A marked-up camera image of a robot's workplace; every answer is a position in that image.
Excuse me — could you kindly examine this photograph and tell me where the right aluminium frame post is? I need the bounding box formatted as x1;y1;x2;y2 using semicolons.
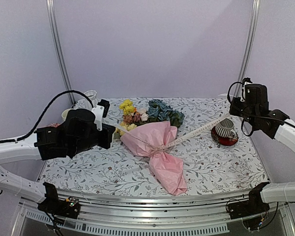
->
237;0;261;82

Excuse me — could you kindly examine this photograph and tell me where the cream ceramic mug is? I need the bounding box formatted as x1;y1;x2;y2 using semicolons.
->
61;109;72;121

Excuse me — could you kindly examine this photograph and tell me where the striped black white cup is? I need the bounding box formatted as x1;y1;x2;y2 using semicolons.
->
215;118;234;138

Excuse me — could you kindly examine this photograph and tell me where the aluminium frame post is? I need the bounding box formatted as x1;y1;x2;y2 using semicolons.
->
45;0;76;105
237;0;261;82

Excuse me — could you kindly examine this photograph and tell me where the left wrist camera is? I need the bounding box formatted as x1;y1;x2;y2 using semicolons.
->
91;99;110;131

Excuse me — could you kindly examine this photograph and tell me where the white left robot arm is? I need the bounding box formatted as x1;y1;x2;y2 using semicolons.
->
0;105;115;213

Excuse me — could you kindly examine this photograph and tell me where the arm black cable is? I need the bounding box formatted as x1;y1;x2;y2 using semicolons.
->
227;81;295;137
0;89;94;146

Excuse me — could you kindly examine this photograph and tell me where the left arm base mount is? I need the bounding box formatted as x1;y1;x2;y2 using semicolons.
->
37;182;81;219

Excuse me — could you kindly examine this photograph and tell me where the left aluminium frame post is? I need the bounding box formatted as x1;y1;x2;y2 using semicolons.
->
45;0;76;105

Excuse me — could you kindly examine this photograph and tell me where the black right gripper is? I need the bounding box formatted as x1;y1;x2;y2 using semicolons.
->
230;96;257;126

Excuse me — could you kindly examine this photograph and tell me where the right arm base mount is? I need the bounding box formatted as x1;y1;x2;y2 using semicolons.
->
226;182;270;219

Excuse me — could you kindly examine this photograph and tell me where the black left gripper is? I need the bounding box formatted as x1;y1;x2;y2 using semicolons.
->
70;123;116;156

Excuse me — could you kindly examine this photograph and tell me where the pink flower bouquet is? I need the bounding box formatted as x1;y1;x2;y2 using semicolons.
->
115;99;187;196

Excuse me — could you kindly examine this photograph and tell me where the white ribbed ceramic vase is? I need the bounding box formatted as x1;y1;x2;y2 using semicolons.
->
84;90;98;110

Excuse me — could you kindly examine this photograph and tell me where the pink patterned ball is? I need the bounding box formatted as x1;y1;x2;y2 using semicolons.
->
49;123;60;127

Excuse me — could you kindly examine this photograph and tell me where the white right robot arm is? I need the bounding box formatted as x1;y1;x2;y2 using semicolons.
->
228;78;295;214

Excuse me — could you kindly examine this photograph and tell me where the aluminium front rail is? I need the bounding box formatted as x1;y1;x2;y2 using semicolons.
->
11;189;295;236

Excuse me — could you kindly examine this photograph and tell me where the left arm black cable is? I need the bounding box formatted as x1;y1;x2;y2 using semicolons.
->
0;89;94;146

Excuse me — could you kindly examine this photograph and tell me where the cream printed ribbon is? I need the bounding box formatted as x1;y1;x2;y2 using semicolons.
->
112;113;230;151

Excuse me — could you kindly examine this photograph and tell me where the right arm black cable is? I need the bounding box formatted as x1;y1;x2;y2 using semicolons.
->
227;81;295;137

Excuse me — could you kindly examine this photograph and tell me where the floral patterned tablecloth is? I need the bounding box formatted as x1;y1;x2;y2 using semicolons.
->
39;98;267;198

